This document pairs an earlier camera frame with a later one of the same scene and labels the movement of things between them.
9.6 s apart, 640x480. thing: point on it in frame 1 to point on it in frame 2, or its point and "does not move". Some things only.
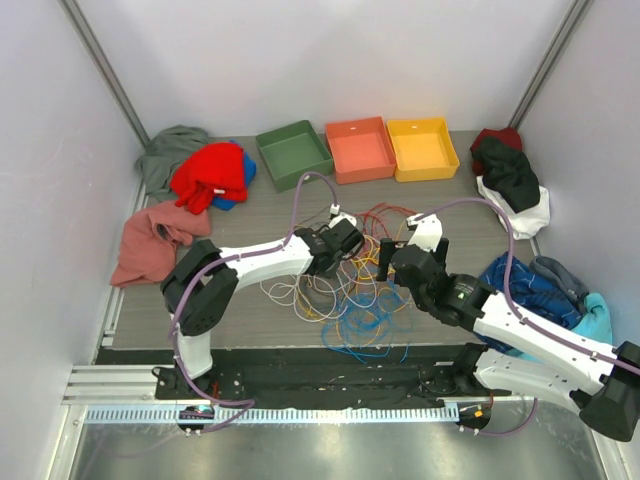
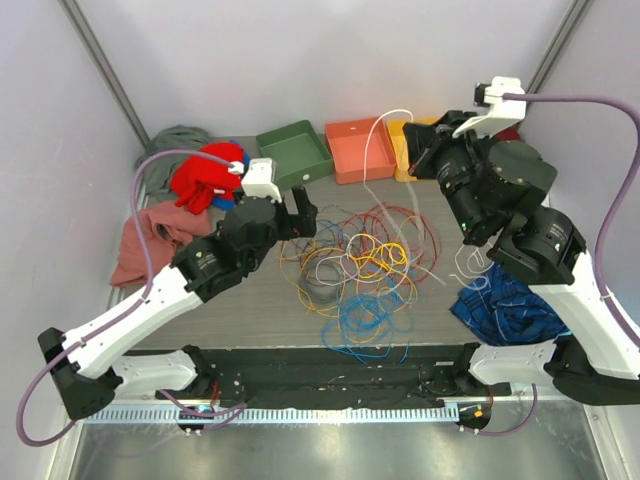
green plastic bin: (294, 149) does not move
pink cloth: (150, 240) does not move
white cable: (303, 296) to (414, 210)
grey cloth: (158, 163) does not move
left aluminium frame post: (98, 56) does not move
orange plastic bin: (361, 150) does not move
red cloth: (210, 171) does not move
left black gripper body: (318, 273) to (280, 230)
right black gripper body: (441, 251) to (453, 161)
